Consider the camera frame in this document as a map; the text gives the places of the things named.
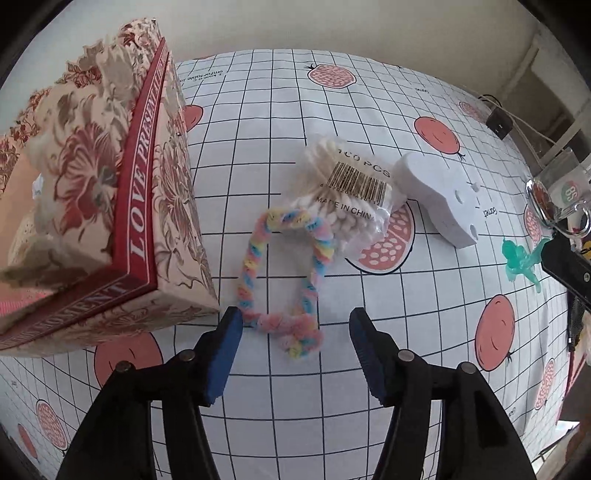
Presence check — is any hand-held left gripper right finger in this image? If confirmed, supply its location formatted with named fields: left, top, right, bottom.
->
left=348, top=307, right=539, bottom=480

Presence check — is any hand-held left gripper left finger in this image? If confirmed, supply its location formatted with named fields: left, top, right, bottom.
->
left=55, top=307, right=244, bottom=480

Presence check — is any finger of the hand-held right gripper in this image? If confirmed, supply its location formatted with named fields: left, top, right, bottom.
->
left=539, top=233, right=591, bottom=315

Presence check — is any green hair clip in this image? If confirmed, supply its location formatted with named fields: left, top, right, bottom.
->
left=501, top=237, right=550, bottom=294

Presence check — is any pastel braided hair tie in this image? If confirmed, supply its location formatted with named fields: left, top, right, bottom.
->
left=236, top=209, right=334, bottom=361

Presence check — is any floral paper box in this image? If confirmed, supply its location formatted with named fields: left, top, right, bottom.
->
left=0, top=17, right=220, bottom=358

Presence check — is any desktop with grid fruit tablecloth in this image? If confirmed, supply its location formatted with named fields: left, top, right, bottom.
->
left=0, top=48, right=583, bottom=480

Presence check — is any black dotted glove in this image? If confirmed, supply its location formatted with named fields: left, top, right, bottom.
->
left=567, top=295, right=589, bottom=354

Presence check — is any glass mug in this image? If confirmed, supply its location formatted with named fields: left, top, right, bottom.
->
left=525, top=148, right=591, bottom=238

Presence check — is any black charger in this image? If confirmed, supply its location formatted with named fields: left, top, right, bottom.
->
left=478, top=95, right=514, bottom=138

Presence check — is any cotton swab pack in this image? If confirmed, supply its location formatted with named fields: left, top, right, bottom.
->
left=295, top=134, right=408, bottom=245

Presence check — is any cream wooden shelf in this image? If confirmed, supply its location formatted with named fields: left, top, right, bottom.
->
left=501, top=21, right=585, bottom=116

